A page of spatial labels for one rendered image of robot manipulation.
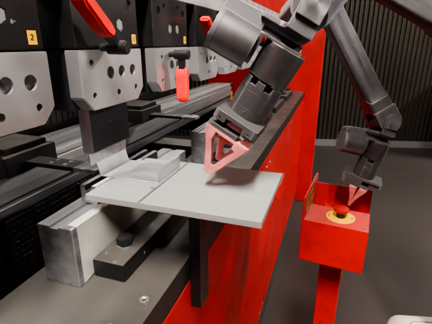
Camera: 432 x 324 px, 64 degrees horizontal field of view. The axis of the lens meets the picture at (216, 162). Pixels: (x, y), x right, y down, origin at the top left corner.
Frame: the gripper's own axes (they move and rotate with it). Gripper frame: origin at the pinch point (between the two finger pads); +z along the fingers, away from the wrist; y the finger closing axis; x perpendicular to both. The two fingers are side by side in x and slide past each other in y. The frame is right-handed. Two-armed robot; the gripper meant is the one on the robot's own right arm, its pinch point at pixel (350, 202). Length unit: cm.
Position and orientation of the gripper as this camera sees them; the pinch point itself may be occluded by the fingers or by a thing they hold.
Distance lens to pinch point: 105.7
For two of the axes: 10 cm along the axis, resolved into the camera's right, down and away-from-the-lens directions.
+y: -8.8, -3.7, 2.9
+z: -2.3, 8.8, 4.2
